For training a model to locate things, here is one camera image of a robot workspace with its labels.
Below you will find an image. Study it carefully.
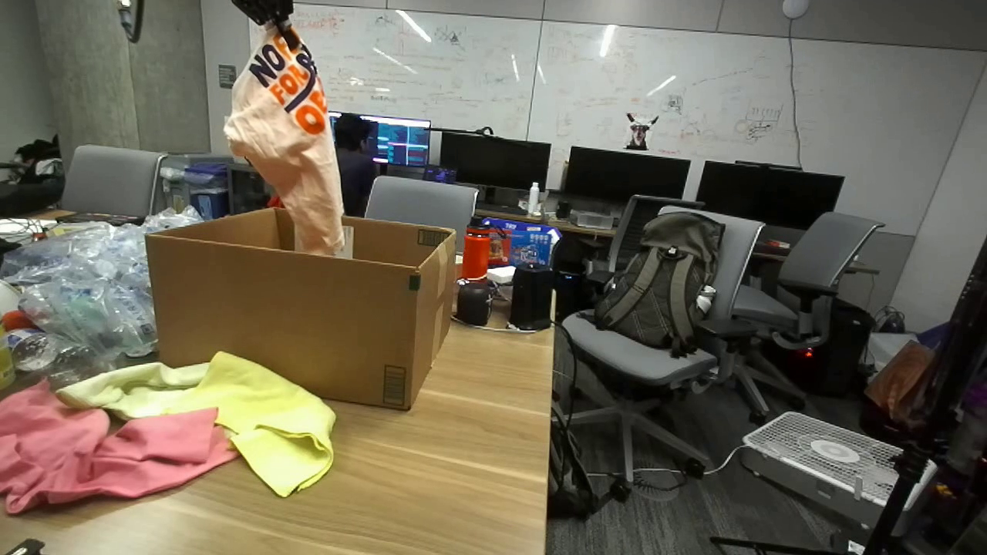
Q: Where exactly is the open cardboard box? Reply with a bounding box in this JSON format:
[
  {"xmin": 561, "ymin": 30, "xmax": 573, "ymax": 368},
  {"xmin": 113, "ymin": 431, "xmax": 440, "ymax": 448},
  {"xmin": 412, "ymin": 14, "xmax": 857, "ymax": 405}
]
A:
[{"xmin": 146, "ymin": 210, "xmax": 456, "ymax": 411}]

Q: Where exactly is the grey chair far right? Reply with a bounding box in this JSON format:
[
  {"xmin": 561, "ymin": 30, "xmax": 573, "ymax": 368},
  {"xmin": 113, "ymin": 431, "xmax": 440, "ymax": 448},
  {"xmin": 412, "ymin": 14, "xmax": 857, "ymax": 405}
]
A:
[{"xmin": 733, "ymin": 212, "xmax": 879, "ymax": 424}]

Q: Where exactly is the black cylinder speaker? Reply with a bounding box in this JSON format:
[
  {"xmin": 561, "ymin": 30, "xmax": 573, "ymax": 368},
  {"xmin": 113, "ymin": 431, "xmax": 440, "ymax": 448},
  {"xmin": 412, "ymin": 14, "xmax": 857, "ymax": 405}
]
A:
[{"xmin": 510, "ymin": 264, "xmax": 552, "ymax": 331}]

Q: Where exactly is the white box fan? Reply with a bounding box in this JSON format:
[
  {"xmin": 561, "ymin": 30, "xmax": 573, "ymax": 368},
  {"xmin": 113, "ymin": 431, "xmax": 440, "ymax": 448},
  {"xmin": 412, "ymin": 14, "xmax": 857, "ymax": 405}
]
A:
[{"xmin": 743, "ymin": 411, "xmax": 904, "ymax": 526}]

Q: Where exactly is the pink cloth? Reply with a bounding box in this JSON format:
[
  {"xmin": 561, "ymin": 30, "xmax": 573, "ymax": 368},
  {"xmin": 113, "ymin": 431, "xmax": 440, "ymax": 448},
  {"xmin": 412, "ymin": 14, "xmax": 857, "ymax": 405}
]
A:
[{"xmin": 0, "ymin": 383, "xmax": 239, "ymax": 514}]

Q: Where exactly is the peach printed cloth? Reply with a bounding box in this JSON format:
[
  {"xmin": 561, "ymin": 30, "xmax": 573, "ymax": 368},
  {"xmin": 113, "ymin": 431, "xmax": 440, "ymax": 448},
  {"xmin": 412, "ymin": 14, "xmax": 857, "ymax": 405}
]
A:
[{"xmin": 223, "ymin": 25, "xmax": 349, "ymax": 255}]

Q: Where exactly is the blue snack box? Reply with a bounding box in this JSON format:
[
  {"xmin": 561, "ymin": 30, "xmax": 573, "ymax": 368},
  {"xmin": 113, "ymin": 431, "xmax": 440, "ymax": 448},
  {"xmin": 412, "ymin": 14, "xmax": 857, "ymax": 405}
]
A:
[{"xmin": 487, "ymin": 217, "xmax": 557, "ymax": 264}]

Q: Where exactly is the black monitor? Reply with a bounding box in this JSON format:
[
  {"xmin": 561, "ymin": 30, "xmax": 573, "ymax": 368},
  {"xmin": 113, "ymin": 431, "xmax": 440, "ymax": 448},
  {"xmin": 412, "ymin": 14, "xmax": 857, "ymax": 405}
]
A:
[
  {"xmin": 440, "ymin": 134, "xmax": 552, "ymax": 189},
  {"xmin": 698, "ymin": 161, "xmax": 841, "ymax": 228},
  {"xmin": 561, "ymin": 146, "xmax": 692, "ymax": 203}
]

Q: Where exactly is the middle black monitor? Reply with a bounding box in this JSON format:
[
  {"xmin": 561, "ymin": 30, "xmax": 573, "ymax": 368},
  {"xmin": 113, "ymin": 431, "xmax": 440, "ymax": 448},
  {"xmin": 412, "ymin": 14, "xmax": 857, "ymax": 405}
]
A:
[{"xmin": 561, "ymin": 146, "xmax": 692, "ymax": 203}]

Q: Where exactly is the lit blue monitor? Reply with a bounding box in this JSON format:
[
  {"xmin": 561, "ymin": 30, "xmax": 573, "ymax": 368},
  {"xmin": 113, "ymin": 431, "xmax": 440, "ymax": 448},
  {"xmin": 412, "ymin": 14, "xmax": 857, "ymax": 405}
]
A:
[{"xmin": 330, "ymin": 114, "xmax": 429, "ymax": 169}]

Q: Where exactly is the olive grey backpack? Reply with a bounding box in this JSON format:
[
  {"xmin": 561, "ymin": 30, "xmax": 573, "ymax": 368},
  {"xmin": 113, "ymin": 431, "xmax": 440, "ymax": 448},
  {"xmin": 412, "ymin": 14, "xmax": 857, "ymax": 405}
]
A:
[{"xmin": 592, "ymin": 212, "xmax": 726, "ymax": 359}]

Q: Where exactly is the grey chair with backpack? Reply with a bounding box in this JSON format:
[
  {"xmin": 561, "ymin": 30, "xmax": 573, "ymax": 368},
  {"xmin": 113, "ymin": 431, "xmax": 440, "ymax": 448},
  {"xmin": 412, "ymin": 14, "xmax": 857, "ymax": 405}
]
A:
[{"xmin": 561, "ymin": 206, "xmax": 761, "ymax": 484}]

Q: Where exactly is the red water bottle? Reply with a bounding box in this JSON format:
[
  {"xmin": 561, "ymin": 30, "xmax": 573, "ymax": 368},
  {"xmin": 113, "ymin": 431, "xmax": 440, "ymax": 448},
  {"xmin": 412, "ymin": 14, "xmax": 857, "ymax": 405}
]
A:
[{"xmin": 462, "ymin": 232, "xmax": 491, "ymax": 277}]

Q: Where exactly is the grey office chair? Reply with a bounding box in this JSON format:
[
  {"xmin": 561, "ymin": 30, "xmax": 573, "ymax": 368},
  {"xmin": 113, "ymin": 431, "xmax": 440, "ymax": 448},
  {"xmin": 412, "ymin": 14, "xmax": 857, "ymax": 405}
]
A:
[{"xmin": 363, "ymin": 175, "xmax": 479, "ymax": 239}]

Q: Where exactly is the yellow-green cloth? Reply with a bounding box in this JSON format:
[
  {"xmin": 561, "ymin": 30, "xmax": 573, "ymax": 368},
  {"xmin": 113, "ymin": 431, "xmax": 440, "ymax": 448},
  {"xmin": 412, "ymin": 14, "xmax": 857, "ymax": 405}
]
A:
[{"xmin": 58, "ymin": 352, "xmax": 335, "ymax": 501}]

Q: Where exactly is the right black monitor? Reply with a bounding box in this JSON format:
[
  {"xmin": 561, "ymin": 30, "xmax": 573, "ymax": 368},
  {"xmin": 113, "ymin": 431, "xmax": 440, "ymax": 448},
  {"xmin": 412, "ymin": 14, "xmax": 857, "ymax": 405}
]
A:
[{"xmin": 698, "ymin": 161, "xmax": 841, "ymax": 228}]

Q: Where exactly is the left black monitor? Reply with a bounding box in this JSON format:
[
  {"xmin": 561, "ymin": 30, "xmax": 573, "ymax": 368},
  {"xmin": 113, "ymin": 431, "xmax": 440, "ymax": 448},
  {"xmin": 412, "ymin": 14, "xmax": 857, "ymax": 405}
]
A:
[{"xmin": 440, "ymin": 134, "xmax": 552, "ymax": 189}]

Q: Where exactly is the clear plastic bag pile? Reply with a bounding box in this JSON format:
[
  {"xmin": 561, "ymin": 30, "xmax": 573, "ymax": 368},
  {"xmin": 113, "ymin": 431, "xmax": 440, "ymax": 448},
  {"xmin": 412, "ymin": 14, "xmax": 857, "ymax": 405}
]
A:
[{"xmin": 0, "ymin": 210, "xmax": 197, "ymax": 372}]

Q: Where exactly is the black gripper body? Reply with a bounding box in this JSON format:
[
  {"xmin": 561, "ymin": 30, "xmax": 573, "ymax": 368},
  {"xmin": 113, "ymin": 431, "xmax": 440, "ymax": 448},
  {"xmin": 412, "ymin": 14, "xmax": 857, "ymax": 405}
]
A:
[{"xmin": 231, "ymin": 0, "xmax": 292, "ymax": 25}]

